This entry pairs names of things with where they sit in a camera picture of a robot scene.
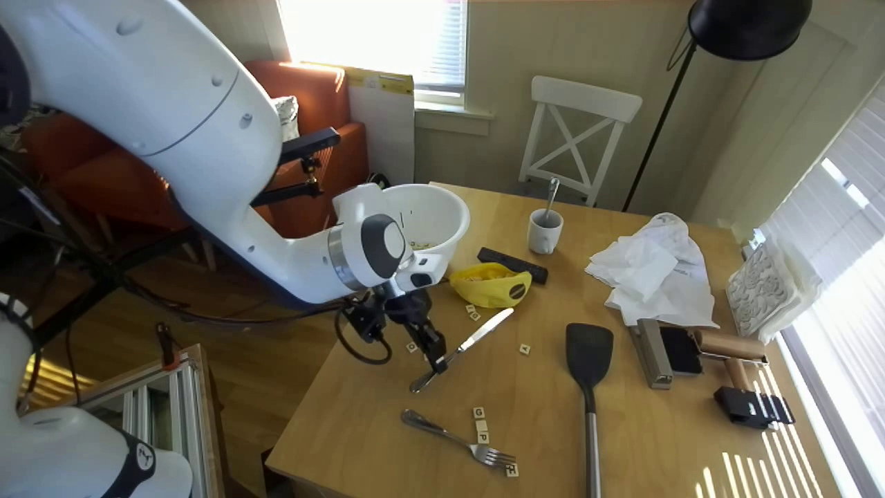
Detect black comb-like tool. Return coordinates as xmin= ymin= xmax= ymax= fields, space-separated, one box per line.
xmin=712 ymin=385 xmax=797 ymax=432

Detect white crumpled cloth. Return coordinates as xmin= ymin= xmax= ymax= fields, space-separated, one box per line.
xmin=582 ymin=211 xmax=719 ymax=331

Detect white wooden chair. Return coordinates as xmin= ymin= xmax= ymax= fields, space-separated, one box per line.
xmin=516 ymin=73 xmax=647 ymax=211

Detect wooden handled brush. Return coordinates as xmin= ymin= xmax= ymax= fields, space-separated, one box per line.
xmin=690 ymin=326 xmax=768 ymax=365

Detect metal spoon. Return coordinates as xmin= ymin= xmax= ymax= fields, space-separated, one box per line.
xmin=541 ymin=178 xmax=563 ymax=229

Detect black floor lamp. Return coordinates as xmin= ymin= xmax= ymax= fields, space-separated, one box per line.
xmin=620 ymin=0 xmax=816 ymax=215

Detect silver fork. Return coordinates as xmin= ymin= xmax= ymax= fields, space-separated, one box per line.
xmin=397 ymin=406 xmax=519 ymax=474

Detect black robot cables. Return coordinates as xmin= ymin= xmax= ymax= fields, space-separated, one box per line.
xmin=0 ymin=154 xmax=396 ymax=369

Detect bright window with blind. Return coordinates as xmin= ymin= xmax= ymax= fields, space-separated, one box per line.
xmin=274 ymin=0 xmax=470 ymax=95

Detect white metal rack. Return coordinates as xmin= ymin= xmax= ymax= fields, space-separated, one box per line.
xmin=24 ymin=342 xmax=230 ymax=498

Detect white mug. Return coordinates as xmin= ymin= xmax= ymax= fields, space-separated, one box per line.
xmin=524 ymin=208 xmax=566 ymax=261

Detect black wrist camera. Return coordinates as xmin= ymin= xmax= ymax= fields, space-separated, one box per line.
xmin=342 ymin=288 xmax=391 ymax=347

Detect white cardboard panel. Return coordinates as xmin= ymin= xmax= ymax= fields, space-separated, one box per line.
xmin=342 ymin=64 xmax=419 ymax=183

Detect black camera stand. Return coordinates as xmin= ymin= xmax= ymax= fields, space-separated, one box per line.
xmin=252 ymin=124 xmax=342 ymax=208

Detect steel block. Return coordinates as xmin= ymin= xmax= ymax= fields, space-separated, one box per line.
xmin=633 ymin=319 xmax=678 ymax=389

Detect orange armchair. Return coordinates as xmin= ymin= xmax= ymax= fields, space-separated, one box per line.
xmin=22 ymin=57 xmax=371 ymax=243

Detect white plastic colander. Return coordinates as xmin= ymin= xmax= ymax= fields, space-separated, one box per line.
xmin=379 ymin=179 xmax=472 ymax=276

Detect black bar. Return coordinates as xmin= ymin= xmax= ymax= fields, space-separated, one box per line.
xmin=476 ymin=243 xmax=549 ymax=288

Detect small black box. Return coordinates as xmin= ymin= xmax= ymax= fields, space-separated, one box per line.
xmin=657 ymin=323 xmax=705 ymax=377

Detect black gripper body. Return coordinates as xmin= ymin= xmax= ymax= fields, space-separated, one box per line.
xmin=383 ymin=288 xmax=444 ymax=352

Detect short wooden handle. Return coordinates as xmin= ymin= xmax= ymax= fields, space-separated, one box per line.
xmin=722 ymin=356 xmax=754 ymax=396

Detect silver table knife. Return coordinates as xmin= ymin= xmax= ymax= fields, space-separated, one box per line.
xmin=405 ymin=304 xmax=519 ymax=396

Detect large slatted window blind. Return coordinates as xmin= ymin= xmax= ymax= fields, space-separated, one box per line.
xmin=754 ymin=77 xmax=885 ymax=498

